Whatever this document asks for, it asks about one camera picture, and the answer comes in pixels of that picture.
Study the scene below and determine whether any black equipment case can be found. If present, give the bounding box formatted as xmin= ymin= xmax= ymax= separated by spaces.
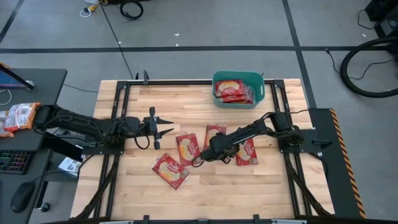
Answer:
xmin=105 ymin=0 xmax=152 ymax=5

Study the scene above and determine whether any red Orville popcorn bag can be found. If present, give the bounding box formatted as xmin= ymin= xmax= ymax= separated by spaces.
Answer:
xmin=151 ymin=152 xmax=190 ymax=190
xmin=235 ymin=138 xmax=259 ymax=166
xmin=214 ymin=79 xmax=247 ymax=98
xmin=175 ymin=133 xmax=201 ymax=167
xmin=221 ymin=85 xmax=255 ymax=105
xmin=203 ymin=124 xmax=228 ymax=151

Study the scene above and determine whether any teal plastic basket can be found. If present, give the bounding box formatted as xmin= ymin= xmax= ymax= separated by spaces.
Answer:
xmin=211 ymin=70 xmax=266 ymax=110

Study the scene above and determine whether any yellow extension cord white plug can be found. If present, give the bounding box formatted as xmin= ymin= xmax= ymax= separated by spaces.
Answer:
xmin=79 ymin=0 xmax=101 ymax=19

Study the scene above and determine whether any black computer mouse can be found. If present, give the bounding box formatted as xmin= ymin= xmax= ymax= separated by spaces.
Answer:
xmin=10 ymin=181 xmax=37 ymax=214

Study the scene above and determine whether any black desk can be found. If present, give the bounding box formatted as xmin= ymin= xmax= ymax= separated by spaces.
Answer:
xmin=0 ymin=68 xmax=68 ymax=224

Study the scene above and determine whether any black metal table frame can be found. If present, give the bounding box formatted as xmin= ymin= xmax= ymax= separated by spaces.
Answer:
xmin=74 ymin=79 xmax=335 ymax=224

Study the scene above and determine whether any computer monitor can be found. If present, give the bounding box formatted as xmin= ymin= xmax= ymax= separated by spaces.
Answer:
xmin=0 ymin=61 xmax=35 ymax=91

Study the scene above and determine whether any thick black hose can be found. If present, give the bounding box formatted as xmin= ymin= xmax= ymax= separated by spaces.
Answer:
xmin=340 ymin=36 xmax=398 ymax=99

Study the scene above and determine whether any thin black floor cable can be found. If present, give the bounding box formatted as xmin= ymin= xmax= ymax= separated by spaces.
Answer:
xmin=63 ymin=83 xmax=99 ymax=94
xmin=325 ymin=48 xmax=396 ymax=81
xmin=98 ymin=0 xmax=135 ymax=80
xmin=356 ymin=8 xmax=379 ymax=31

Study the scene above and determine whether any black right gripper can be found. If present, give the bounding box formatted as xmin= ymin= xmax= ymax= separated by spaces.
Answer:
xmin=198 ymin=132 xmax=239 ymax=165

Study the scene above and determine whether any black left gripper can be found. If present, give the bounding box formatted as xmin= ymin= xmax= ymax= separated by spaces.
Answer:
xmin=143 ymin=106 xmax=175 ymax=151

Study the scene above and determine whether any backlit black keyboard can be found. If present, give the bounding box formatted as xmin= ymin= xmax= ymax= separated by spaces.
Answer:
xmin=0 ymin=149 xmax=34 ymax=175

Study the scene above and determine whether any thin white cable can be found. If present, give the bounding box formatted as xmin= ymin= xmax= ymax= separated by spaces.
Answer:
xmin=0 ymin=88 xmax=12 ymax=106

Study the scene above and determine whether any orange white popcorn pack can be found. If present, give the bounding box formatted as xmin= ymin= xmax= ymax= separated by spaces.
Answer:
xmin=0 ymin=110 xmax=16 ymax=138
xmin=4 ymin=101 xmax=41 ymax=133

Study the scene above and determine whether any black equipment stand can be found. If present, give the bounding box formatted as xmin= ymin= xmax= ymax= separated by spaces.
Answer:
xmin=364 ymin=0 xmax=398 ymax=39

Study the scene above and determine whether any small white printed box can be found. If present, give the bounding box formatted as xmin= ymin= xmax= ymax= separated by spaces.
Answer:
xmin=57 ymin=156 xmax=83 ymax=179

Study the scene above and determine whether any black panel hazard striped edge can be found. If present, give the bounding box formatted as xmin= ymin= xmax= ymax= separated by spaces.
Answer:
xmin=308 ymin=108 xmax=367 ymax=219

